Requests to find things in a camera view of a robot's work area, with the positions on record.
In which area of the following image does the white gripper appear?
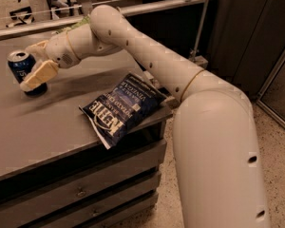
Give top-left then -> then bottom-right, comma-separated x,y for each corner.
20,33 -> 81,92

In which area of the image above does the blue pepsi can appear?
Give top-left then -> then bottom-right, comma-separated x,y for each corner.
7,50 -> 48,98

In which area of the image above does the blue kettle chip bag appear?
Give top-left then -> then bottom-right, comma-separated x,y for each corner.
81,73 -> 165,149

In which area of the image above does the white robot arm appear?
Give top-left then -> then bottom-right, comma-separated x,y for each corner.
20,5 -> 270,228

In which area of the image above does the green kettle chip bag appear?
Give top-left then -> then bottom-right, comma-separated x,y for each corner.
55,16 -> 90,34

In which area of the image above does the grey drawer cabinet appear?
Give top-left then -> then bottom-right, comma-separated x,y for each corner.
0,121 -> 168,228

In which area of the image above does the dark grey cabinet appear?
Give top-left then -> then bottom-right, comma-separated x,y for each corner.
207,0 -> 285,99

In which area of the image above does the grey metal railing frame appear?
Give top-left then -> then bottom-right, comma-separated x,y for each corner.
0,0 -> 209,49

